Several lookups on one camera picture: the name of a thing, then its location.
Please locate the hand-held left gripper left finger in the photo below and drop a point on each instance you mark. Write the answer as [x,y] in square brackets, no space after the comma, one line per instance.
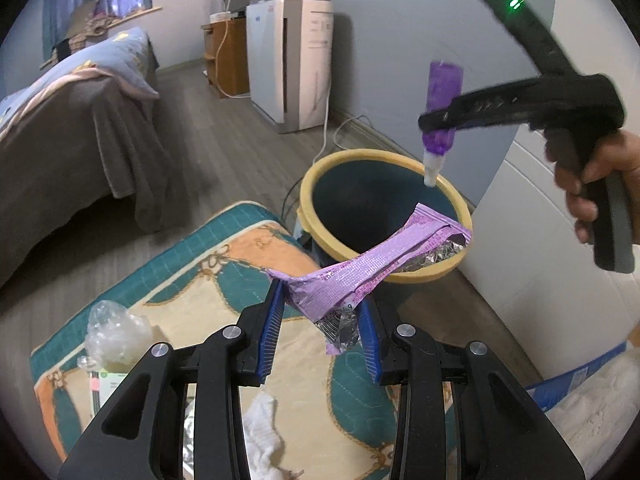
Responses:
[270,332]

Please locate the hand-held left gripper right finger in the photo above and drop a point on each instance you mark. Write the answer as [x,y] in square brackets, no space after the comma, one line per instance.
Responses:
[369,342]

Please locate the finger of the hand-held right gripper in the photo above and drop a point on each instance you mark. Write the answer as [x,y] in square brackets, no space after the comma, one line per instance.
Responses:
[500,107]

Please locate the purple plastic bottle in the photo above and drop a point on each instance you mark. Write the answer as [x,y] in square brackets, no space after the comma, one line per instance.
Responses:
[442,85]

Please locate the purple foil wrapper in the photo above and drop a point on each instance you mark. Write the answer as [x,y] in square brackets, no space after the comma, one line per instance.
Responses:
[360,270]

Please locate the teal bin with yellow rim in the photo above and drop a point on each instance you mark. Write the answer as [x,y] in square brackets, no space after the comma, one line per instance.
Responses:
[360,195]

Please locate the person's right hand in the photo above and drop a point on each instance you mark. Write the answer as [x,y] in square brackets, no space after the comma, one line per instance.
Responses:
[620,155]

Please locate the patterned teal orange cushion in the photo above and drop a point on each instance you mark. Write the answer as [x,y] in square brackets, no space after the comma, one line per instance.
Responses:
[200,285]

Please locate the white crumpled tissue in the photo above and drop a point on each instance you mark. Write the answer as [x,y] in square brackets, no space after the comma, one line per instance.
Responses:
[265,430]

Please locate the clear plastic bag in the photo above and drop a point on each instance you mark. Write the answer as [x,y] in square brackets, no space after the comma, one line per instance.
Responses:
[117,332]

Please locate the white printed carton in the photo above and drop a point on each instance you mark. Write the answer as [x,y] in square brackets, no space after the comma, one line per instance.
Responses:
[112,390]

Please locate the white wardrobe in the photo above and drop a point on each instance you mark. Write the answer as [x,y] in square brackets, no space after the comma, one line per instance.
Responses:
[575,280]

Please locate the blue flat box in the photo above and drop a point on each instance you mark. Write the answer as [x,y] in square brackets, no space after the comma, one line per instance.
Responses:
[570,377]

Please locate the white air purifier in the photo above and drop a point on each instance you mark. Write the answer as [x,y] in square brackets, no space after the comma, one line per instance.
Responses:
[300,60]

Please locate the white fluffy blanket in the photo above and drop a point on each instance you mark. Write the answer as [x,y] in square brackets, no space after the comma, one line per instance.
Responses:
[600,420]

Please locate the wooden television cabinet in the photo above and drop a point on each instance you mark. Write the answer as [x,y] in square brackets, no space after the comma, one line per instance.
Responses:
[230,60]

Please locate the bed with grey blanket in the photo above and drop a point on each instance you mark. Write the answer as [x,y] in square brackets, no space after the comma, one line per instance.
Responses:
[65,150]

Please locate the small white box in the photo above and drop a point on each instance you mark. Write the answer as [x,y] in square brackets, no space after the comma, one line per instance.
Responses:
[220,16]

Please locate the blue printed quilt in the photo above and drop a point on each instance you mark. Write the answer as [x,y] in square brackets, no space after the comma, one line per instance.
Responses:
[100,55]

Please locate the wooden window sill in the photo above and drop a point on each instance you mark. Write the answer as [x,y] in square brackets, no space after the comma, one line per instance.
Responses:
[142,12]

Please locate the black bag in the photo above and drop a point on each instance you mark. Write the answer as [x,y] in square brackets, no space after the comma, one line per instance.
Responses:
[64,49]

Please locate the plaid cloth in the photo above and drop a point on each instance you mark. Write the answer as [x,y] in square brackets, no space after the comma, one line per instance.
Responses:
[95,27]

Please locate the grey pillow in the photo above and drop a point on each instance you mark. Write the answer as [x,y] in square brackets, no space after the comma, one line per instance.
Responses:
[82,15]

